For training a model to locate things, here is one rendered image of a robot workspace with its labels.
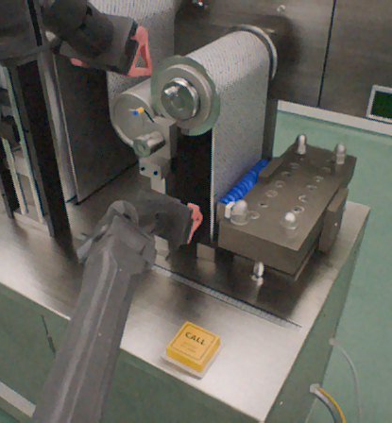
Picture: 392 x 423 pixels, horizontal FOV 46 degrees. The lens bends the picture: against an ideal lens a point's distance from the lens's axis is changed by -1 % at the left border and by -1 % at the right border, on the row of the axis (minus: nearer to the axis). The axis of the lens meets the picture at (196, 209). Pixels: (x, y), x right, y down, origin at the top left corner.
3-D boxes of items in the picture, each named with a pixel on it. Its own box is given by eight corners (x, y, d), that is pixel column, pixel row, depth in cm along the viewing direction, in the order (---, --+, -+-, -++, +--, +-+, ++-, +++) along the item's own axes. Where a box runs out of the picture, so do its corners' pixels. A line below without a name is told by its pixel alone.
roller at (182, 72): (155, 119, 88) (154, 60, 81) (219, 78, 106) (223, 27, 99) (207, 136, 84) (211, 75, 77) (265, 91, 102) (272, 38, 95)
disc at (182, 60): (150, 124, 90) (148, 48, 81) (151, 123, 91) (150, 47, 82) (216, 144, 85) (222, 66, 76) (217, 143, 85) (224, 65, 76)
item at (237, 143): (211, 210, 94) (212, 127, 84) (259, 160, 111) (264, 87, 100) (213, 211, 94) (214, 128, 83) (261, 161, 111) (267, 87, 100)
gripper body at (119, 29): (125, 72, 59) (90, 45, 53) (67, 59, 64) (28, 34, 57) (142, 25, 59) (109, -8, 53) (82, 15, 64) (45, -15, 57)
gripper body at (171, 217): (184, 245, 76) (161, 249, 70) (135, 224, 81) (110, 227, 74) (196, 207, 75) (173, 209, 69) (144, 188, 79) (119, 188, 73)
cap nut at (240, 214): (227, 221, 89) (228, 202, 87) (235, 211, 92) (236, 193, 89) (244, 227, 88) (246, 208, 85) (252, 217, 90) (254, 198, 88)
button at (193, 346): (165, 356, 80) (164, 346, 78) (186, 329, 84) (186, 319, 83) (200, 374, 77) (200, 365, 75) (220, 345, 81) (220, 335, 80)
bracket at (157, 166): (144, 255, 101) (134, 127, 83) (161, 239, 105) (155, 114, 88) (163, 263, 99) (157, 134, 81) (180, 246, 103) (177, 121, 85)
